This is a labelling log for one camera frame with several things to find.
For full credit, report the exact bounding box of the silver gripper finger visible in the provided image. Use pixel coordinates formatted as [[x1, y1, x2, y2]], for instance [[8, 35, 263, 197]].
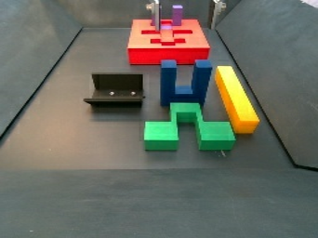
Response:
[[211, 0, 225, 28], [145, 0, 161, 31]]

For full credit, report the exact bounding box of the blue U-shaped block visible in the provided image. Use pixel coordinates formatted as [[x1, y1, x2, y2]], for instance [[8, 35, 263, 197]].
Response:
[[160, 59, 212, 106]]

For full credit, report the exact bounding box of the red slotted board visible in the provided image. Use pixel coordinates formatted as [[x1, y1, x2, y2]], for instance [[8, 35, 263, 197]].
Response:
[[126, 20, 209, 65]]

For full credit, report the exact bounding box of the purple U-shaped block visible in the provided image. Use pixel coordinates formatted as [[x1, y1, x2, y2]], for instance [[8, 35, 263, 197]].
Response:
[[149, 4, 184, 31]]

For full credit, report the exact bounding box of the yellow long bar block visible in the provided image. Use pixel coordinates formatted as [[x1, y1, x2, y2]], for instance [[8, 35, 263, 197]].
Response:
[[215, 66, 259, 134]]

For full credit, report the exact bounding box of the green stepped block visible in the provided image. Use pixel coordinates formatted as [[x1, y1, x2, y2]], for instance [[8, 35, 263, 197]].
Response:
[[142, 102, 236, 151]]

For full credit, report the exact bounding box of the black angle bracket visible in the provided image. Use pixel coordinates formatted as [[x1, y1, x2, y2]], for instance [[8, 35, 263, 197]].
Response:
[[82, 73, 144, 105]]

